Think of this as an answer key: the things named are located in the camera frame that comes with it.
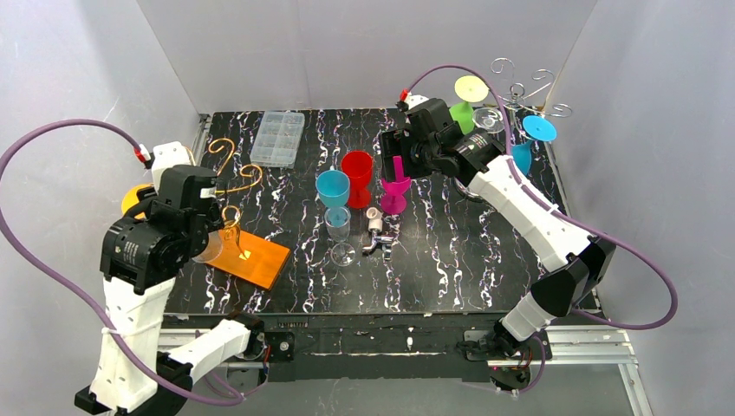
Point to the orange wooden rack base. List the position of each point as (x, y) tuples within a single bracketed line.
[(251, 258)]

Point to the orange yellow wine glass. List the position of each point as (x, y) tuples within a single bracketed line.
[(137, 201)]

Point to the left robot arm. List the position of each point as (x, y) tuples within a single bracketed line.
[(140, 260)]

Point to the clear wine glass silver rack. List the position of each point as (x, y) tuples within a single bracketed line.
[(488, 118)]

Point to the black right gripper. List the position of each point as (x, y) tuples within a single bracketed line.
[(396, 159)]

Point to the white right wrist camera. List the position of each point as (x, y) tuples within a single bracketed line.
[(408, 100)]

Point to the red wine glass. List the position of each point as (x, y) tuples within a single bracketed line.
[(358, 166)]

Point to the clear wine glass gold rack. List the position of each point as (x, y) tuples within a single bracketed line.
[(341, 235)]

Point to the pink wine glass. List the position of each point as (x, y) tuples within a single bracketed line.
[(394, 201)]

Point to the aluminium front rail frame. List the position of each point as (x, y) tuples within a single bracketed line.
[(439, 345)]

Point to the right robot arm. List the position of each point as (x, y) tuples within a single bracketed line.
[(575, 260)]

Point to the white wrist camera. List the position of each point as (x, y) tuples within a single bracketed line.
[(408, 100), (163, 156)]

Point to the silver wire glass rack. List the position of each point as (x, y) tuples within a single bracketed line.
[(521, 101)]

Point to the light blue wine glass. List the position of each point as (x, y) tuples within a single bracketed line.
[(333, 188)]

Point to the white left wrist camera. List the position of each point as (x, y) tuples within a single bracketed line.
[(163, 156)]

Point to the green wine glass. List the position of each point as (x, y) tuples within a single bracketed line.
[(470, 89)]

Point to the blue wine glass silver rack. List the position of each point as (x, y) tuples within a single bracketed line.
[(534, 129)]

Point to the clear plastic screw box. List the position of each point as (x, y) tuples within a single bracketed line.
[(278, 138)]

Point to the gold wire glass rack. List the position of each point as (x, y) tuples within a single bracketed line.
[(232, 178)]

